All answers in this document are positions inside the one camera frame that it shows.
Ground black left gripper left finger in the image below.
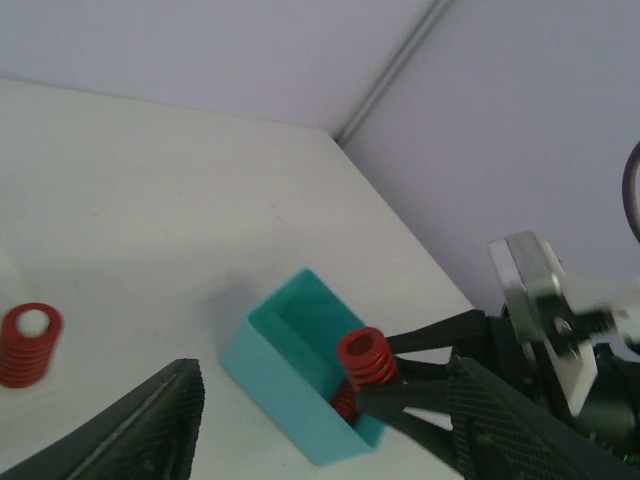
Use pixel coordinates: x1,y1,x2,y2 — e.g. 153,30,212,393
1,359,203,479

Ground white peg fixture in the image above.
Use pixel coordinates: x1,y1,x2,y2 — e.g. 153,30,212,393
0,244,14,281

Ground right aluminium corner post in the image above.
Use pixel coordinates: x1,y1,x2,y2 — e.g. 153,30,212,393
334,0,455,147

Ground teal plastic bin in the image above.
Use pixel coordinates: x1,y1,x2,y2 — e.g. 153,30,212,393
221,268,385,466

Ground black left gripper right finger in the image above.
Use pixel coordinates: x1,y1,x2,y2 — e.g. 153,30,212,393
447,357,639,479

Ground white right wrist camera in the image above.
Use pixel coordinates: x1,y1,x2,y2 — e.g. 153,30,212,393
489,231,639,417

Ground small red spring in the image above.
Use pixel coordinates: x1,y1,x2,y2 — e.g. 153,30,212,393
330,381,359,425

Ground large red spring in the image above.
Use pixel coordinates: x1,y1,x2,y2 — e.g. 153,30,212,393
337,327,401,392
1,302,64,389

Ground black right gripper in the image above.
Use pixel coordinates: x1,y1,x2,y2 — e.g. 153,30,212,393
356,310,639,460

